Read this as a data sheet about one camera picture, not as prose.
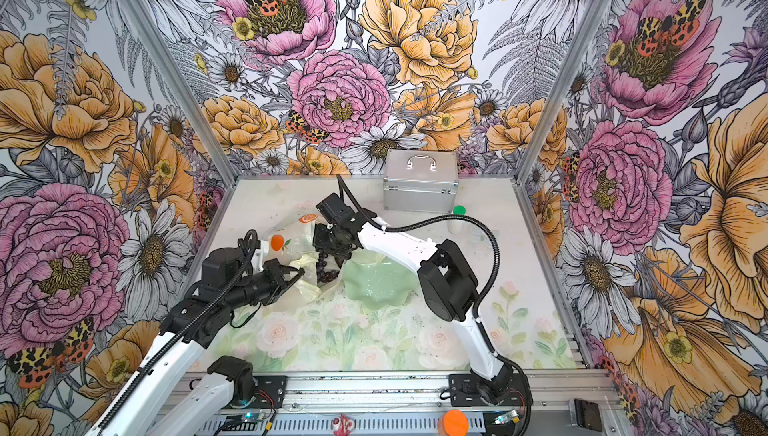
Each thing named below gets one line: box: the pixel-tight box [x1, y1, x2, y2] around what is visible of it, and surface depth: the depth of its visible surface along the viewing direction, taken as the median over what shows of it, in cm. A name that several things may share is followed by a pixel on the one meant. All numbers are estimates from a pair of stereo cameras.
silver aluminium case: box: [383, 149, 459, 214], surface depth 107 cm
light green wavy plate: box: [342, 249, 419, 309], surface depth 93 cm
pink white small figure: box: [332, 414, 355, 436], surface depth 67 cm
